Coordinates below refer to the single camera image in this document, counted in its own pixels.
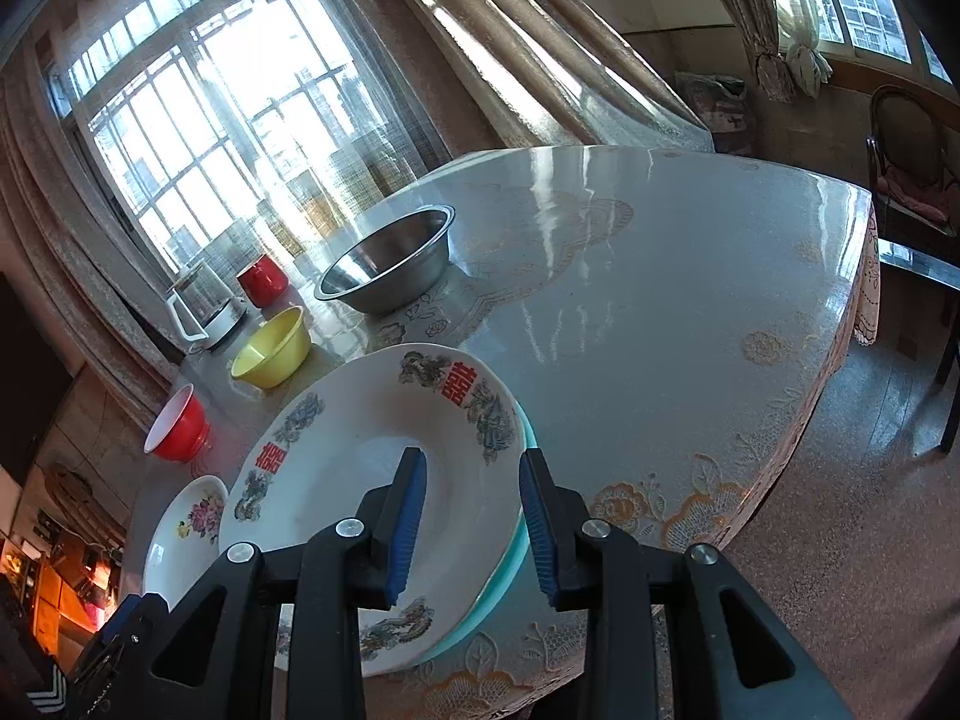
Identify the large dragon print plate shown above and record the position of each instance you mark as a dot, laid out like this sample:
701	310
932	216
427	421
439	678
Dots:
337	450

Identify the sheer white curtain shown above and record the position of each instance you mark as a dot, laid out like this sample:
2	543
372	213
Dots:
315	52

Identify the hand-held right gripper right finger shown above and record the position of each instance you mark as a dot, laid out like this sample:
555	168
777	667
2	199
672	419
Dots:
535	532

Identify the red plastic bowl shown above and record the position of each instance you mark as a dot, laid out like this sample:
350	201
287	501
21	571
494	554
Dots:
184	427

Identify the small corner window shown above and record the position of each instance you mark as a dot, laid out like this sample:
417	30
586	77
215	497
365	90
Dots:
862	0

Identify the dark glass side table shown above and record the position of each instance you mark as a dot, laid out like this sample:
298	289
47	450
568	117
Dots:
926	277

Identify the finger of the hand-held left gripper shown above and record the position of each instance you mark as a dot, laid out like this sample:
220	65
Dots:
120	619

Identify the brown curtain beside cabinet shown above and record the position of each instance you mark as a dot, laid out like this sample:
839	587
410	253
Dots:
67	255

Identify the floral printed tablecloth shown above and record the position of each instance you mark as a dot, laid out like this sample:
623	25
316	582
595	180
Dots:
637	300

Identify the brown curtain between windows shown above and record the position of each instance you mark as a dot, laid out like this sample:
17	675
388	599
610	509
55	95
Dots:
510	52

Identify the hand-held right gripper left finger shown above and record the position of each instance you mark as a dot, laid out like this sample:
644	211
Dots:
405	532

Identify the floral fabric bag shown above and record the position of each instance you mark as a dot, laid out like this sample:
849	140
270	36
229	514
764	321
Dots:
716	109

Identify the tied pale curtain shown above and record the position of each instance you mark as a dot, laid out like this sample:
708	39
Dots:
795	52

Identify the small floral plate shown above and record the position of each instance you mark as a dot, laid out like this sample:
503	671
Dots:
178	551

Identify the large barred window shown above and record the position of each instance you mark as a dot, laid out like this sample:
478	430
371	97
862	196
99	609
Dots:
187	112

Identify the pink seat cushion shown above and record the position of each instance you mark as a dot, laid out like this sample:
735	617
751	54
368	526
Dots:
919	191

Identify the red enamel mug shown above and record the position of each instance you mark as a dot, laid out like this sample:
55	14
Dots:
262	283

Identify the stainless steel bowl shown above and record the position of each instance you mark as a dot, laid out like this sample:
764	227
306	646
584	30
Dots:
397	277

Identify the dark round-back chair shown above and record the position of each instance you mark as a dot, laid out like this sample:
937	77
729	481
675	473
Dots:
904	120

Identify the teal plate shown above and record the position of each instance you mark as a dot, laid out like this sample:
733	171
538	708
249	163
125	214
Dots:
495	592

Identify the yellow plastic bowl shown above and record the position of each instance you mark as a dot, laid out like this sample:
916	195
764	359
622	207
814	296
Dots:
279	356

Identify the wooden cabinet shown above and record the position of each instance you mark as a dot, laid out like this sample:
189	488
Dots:
52	585

